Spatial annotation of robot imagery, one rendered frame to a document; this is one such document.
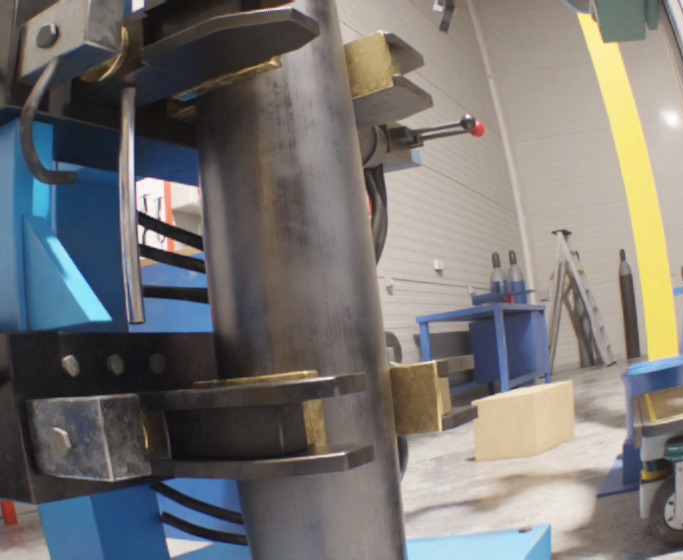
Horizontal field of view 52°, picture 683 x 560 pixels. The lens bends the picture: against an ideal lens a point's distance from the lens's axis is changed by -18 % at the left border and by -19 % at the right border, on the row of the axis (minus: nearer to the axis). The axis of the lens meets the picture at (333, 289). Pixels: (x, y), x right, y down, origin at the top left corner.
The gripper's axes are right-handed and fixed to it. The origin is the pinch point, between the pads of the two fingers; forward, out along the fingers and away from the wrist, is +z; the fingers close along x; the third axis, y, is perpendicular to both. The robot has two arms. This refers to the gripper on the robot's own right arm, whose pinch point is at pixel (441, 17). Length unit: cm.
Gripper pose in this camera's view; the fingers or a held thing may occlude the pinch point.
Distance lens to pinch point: 230.5
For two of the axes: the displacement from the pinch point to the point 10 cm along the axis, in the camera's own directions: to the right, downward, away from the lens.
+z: -3.0, 9.5, -1.1
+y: 9.3, 2.6, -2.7
